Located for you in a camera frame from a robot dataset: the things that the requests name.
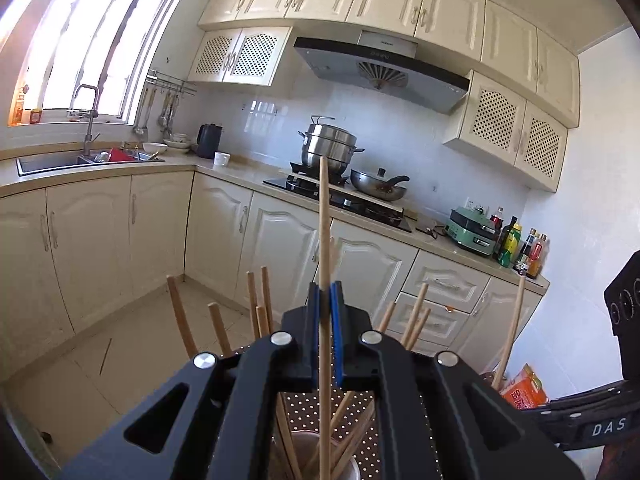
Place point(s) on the steel kitchen sink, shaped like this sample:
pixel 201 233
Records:
pixel 50 162

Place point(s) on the brown dotted tablecloth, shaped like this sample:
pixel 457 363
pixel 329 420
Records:
pixel 310 402

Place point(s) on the kitchen window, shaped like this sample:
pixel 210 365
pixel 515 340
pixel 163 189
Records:
pixel 75 45

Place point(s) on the grey range hood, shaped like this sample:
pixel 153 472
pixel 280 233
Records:
pixel 380 72

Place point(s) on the stack of white dishes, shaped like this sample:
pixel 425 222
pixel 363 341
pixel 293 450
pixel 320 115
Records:
pixel 177 142

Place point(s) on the green electric cooker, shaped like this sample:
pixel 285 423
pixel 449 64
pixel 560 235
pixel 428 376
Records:
pixel 470 232

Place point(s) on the black gas stove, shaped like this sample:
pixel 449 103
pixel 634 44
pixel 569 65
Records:
pixel 350 202

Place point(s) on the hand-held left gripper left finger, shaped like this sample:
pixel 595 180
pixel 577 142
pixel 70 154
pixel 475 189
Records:
pixel 314 332

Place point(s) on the steel sink faucet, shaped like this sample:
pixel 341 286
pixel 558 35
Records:
pixel 90 125

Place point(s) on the cream base kitchen cabinets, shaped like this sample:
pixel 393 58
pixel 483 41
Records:
pixel 100 240

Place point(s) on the small red jar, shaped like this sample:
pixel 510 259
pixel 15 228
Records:
pixel 36 116

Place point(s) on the dark electric kettle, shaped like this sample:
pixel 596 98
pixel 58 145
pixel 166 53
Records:
pixel 207 142

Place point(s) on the small white mug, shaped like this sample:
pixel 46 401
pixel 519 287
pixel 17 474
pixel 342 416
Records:
pixel 222 159

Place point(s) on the wall rail with hanging utensils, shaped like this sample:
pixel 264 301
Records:
pixel 167 95

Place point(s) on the long wooden chopstick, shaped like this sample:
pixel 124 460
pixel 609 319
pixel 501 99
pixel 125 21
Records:
pixel 509 330
pixel 324 230

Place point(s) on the orange snack packet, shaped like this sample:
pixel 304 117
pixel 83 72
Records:
pixel 525 387

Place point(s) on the red item in sink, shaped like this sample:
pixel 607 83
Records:
pixel 121 155

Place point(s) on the cream wall cabinets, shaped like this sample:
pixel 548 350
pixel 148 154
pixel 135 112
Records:
pixel 450 15

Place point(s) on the steel steamer pot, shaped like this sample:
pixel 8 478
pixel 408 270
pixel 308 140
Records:
pixel 332 145

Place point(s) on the cream lattice door cabinet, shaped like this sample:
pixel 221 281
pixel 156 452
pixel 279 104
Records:
pixel 240 55
pixel 505 125

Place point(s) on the white pink cup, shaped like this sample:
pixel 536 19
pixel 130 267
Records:
pixel 302 447

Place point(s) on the green oil bottle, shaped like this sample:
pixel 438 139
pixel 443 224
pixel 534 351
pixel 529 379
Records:
pixel 506 245

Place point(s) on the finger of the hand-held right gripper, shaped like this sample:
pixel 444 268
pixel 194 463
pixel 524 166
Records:
pixel 590 402

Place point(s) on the tall bottle on windowsill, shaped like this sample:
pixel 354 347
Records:
pixel 19 107

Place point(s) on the red sauce bottle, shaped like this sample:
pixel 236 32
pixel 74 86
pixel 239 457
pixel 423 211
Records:
pixel 537 260

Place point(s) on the white bowl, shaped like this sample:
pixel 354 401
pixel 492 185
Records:
pixel 155 148

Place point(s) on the yellow label bottle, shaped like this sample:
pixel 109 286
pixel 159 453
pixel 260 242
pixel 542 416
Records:
pixel 517 245

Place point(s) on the dark soy sauce bottle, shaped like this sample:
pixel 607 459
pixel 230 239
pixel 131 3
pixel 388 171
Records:
pixel 525 255

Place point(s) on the pile of wooden chopsticks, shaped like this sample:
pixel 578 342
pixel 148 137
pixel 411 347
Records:
pixel 180 310

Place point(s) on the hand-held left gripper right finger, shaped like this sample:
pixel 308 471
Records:
pixel 336 332

